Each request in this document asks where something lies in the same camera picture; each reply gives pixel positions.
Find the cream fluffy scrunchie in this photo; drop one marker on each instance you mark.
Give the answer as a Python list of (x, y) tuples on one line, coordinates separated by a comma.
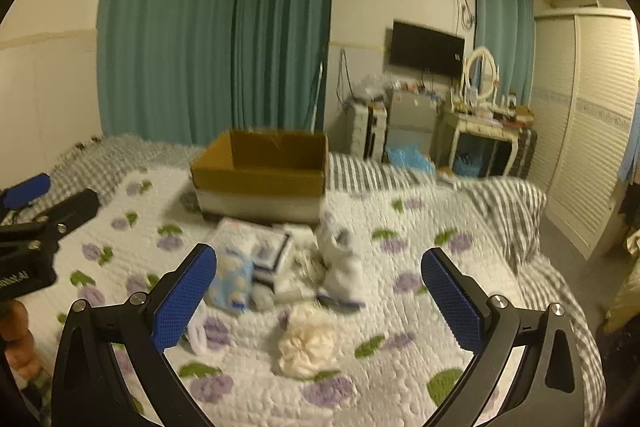
[(307, 346)]

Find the teal curtain left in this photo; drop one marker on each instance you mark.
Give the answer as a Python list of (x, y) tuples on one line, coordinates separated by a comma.
[(183, 71)]

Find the white crumpled cloth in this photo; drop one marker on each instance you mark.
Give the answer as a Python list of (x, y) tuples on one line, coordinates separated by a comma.
[(308, 263)]

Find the white louvered wardrobe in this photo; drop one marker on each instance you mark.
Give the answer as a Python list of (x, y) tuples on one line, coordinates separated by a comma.
[(585, 83)]

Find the grey checked bed sheet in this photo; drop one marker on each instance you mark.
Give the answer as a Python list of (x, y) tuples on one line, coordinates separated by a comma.
[(513, 208)]

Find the brown cardboard box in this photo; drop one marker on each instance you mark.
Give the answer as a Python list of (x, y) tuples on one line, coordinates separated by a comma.
[(263, 176)]

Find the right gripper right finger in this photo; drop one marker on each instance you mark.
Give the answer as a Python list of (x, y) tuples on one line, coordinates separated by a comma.
[(546, 390)]

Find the blue plastic bag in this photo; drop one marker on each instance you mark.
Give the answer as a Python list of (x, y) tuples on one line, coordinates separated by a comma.
[(409, 157)]

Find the white rolled sock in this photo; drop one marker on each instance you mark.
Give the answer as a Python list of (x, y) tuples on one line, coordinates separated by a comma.
[(196, 331)]

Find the white oval vanity mirror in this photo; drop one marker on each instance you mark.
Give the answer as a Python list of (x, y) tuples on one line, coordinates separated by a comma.
[(480, 77)]

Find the blue floral tissue pack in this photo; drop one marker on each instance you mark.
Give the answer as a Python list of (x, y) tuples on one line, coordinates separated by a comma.
[(232, 284)]

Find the teal curtain right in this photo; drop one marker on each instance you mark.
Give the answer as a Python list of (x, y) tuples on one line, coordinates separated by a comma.
[(507, 29)]

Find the person's left hand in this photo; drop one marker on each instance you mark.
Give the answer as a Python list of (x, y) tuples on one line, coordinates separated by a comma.
[(20, 345)]

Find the white floral quilt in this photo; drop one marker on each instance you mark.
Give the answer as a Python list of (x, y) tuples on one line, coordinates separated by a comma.
[(395, 359)]

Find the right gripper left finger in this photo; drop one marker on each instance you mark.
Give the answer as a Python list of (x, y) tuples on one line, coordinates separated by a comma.
[(88, 388)]

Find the dark blue white wipes pack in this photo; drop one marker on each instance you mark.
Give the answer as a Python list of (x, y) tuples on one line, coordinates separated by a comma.
[(269, 249)]

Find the small silver refrigerator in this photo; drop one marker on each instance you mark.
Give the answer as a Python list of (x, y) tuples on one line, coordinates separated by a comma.
[(412, 121)]

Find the white dressing table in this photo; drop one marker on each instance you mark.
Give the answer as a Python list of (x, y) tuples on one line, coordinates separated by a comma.
[(453, 125)]

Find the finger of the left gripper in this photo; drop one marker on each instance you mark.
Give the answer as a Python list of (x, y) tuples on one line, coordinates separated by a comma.
[(67, 215), (22, 194)]

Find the teal curtain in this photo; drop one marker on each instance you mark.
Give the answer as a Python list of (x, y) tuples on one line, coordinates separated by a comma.
[(183, 71), (507, 29)]

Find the white grey sock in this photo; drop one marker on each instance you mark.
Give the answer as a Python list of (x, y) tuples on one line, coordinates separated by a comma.
[(342, 285)]

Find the black wall television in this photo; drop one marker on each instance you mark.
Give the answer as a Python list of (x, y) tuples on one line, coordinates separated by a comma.
[(426, 49)]

